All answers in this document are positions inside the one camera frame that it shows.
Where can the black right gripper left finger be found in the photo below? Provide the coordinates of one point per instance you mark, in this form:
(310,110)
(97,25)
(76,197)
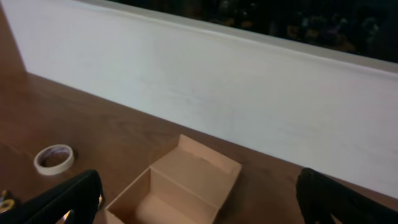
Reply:
(78,196)

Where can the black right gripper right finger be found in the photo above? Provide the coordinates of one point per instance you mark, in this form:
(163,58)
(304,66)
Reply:
(321,200)

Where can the white masking tape roll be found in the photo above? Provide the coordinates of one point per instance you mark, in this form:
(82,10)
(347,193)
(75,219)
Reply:
(51,151)

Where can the yellow black correction tape dispenser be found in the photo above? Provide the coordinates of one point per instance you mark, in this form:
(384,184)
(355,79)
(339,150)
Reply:
(6,202)

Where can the open cardboard box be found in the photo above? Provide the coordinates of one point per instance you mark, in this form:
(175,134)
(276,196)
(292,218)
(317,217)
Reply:
(189,183)

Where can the brown cardboard side panel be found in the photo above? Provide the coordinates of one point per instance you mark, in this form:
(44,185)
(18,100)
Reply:
(11,61)

